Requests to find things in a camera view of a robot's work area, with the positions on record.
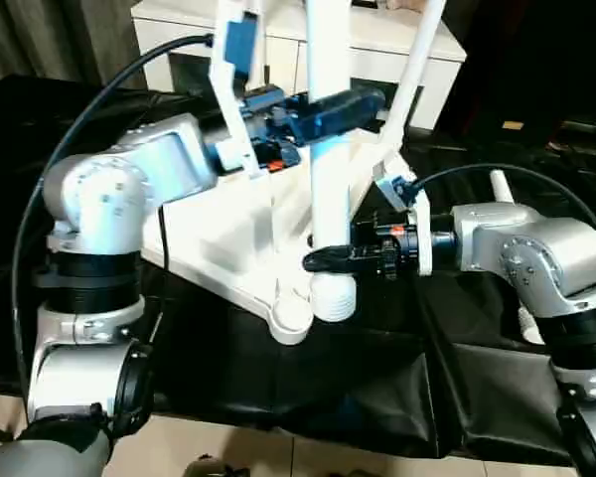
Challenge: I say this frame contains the white plastic table top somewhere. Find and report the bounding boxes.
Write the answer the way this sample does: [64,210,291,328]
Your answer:
[137,122,419,348]

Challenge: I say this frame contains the white cabinet with glass doors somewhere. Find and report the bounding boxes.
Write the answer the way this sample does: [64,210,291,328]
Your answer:
[130,0,467,131]

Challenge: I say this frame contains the black mat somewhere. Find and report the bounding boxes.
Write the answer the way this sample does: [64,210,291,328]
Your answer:
[0,74,596,468]

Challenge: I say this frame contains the black speaker with yellow label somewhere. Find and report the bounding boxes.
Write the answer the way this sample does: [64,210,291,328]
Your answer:
[440,0,596,146]

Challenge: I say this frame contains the grey curtain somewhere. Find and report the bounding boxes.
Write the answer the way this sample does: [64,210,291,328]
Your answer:
[0,0,149,91]

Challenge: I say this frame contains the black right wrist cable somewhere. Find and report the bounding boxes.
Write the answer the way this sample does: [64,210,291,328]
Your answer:
[405,164,596,280]

